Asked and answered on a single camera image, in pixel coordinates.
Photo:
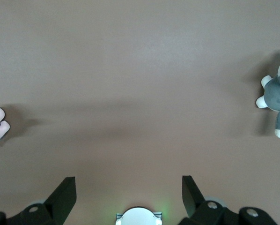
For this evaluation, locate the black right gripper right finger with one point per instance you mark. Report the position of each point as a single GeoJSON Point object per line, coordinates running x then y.
{"type": "Point", "coordinates": [191, 199]}

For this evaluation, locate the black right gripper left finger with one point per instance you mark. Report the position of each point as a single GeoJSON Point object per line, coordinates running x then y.
{"type": "Point", "coordinates": [60, 201]}

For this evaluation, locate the brown table cover sheet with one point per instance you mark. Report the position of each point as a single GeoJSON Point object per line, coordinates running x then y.
{"type": "Point", "coordinates": [140, 82]}

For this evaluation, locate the grey white plush dog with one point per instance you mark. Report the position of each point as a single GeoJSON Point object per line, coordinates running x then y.
{"type": "Point", "coordinates": [277, 96]}

